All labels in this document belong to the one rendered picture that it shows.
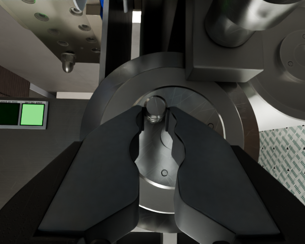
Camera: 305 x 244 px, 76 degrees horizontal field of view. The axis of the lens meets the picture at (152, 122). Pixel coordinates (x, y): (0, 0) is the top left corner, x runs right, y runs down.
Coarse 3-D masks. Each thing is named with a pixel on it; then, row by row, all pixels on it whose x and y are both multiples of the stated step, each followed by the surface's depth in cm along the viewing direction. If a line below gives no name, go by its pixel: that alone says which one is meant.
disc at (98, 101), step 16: (128, 64) 17; (144, 64) 17; (160, 64) 17; (176, 64) 17; (112, 80) 16; (96, 96) 16; (240, 96) 17; (96, 112) 16; (240, 112) 16; (80, 128) 16; (256, 128) 16; (256, 144) 16; (256, 160) 16; (144, 208) 15; (144, 224) 15; (160, 224) 15
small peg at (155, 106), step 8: (152, 96) 11; (160, 96) 12; (144, 104) 11; (152, 104) 11; (160, 104) 11; (144, 112) 12; (152, 112) 11; (160, 112) 11; (152, 120) 12; (160, 120) 13
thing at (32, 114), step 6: (24, 108) 48; (30, 108) 48; (36, 108) 48; (42, 108) 48; (24, 114) 48; (30, 114) 48; (36, 114) 48; (42, 114) 48; (24, 120) 48; (30, 120) 48; (36, 120) 48
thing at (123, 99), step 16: (128, 80) 16; (144, 80) 16; (160, 80) 16; (176, 80) 16; (112, 96) 16; (128, 96) 16; (208, 96) 16; (224, 96) 16; (112, 112) 15; (224, 112) 16; (240, 128) 16; (240, 144) 15; (144, 192) 15; (160, 192) 15; (160, 208) 15
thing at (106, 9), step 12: (108, 0) 18; (108, 12) 18; (120, 12) 25; (108, 24) 18; (120, 24) 26; (108, 36) 18; (120, 36) 26; (108, 48) 19; (120, 48) 26; (108, 60) 19; (120, 60) 26; (108, 72) 19
